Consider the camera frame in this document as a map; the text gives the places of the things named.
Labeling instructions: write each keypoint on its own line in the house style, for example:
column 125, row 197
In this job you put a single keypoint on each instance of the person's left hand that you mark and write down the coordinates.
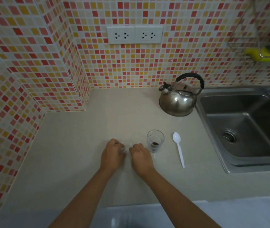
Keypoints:
column 111, row 156

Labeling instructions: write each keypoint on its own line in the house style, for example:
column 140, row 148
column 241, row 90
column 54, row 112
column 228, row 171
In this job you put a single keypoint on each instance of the person's right hand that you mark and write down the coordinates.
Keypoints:
column 142, row 162

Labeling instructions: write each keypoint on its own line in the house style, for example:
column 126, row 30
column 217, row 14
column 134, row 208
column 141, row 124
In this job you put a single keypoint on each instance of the person's right fingers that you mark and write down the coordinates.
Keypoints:
column 136, row 148

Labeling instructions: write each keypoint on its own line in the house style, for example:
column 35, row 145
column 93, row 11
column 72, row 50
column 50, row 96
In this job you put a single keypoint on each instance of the person's left fingers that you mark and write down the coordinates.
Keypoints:
column 118, row 146

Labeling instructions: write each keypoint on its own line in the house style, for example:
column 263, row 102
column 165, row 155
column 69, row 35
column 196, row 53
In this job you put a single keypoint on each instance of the small clear plastic sachet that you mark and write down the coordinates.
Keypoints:
column 126, row 151

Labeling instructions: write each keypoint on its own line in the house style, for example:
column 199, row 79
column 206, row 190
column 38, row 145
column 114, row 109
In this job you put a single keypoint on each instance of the person's right forearm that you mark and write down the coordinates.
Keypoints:
column 177, row 201

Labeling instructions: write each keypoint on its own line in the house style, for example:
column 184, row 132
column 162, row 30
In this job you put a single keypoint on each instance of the person's left forearm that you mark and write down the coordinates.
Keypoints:
column 87, row 199

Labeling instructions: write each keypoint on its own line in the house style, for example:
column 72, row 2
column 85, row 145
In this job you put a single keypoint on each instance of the brown coffee powder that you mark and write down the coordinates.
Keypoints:
column 154, row 144

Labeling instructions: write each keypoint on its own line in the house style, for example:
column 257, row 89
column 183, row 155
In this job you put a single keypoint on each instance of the clear drinking glass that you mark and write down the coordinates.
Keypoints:
column 155, row 137

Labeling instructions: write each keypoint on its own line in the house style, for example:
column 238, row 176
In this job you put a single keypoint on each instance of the white plastic spoon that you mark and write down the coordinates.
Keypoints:
column 179, row 149

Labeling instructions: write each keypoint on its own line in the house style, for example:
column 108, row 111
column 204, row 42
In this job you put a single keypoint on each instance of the round sink drain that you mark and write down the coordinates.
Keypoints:
column 229, row 136

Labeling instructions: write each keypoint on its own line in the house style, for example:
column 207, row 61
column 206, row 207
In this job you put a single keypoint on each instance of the stainless steel sink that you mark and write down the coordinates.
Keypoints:
column 244, row 130

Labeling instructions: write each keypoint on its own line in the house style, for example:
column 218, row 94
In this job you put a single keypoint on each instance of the yellow and green sponge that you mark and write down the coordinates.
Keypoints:
column 266, row 54

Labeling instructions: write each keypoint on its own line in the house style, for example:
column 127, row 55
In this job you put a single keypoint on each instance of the white double wall socket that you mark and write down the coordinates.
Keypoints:
column 148, row 34
column 121, row 35

